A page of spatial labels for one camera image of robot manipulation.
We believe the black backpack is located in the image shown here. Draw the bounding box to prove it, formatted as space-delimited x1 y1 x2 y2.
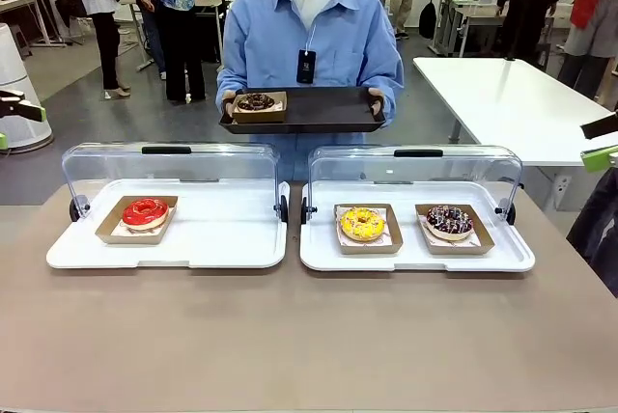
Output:
418 0 438 41

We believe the white display base tray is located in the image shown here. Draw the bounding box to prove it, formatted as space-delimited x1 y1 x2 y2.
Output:
45 179 291 270
298 179 537 273

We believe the clear plastic display lid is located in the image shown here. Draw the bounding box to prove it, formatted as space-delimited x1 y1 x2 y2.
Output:
61 141 284 221
307 144 524 221

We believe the white table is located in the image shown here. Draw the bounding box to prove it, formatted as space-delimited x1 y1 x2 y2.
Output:
412 56 618 168

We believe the yellow glazed sprinkled donut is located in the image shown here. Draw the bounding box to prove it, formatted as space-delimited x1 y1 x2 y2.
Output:
340 206 387 243

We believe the white printed paper liner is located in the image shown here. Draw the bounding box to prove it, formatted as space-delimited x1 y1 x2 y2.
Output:
422 219 484 248
337 209 395 246
113 218 168 238

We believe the white socket box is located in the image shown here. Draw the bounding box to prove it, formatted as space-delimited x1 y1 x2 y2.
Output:
554 174 574 211

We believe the chocolate donut with colourful sprinkles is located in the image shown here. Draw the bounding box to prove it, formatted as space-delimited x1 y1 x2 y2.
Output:
424 205 475 241

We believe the chocolate glazed donut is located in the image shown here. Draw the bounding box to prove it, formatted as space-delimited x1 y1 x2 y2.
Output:
236 92 276 113

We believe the person's left hand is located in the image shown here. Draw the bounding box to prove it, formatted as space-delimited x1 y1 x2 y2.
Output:
366 88 387 118

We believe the person's right hand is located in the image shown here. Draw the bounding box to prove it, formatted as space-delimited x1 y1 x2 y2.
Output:
221 89 245 118

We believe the black name badge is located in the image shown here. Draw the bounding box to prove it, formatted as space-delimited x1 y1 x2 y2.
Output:
297 49 318 85

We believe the red glazed donut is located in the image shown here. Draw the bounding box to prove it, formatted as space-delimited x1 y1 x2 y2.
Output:
121 197 170 234

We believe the brown cardboard donut tray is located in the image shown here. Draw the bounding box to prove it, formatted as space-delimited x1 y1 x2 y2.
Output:
332 203 405 256
94 195 180 246
414 203 497 256
231 91 290 124

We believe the person in dark trousers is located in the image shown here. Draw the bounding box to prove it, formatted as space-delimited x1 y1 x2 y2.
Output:
567 166 618 298

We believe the person's left forearm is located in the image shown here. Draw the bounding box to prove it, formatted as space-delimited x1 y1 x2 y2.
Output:
369 63 406 120

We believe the person's right forearm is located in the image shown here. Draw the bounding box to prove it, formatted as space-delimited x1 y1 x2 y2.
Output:
215 63 247 105

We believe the person with red scarf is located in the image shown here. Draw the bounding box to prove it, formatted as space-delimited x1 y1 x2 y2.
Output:
557 0 618 110

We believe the black serving tray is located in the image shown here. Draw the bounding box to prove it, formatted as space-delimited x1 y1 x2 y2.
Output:
217 86 387 136

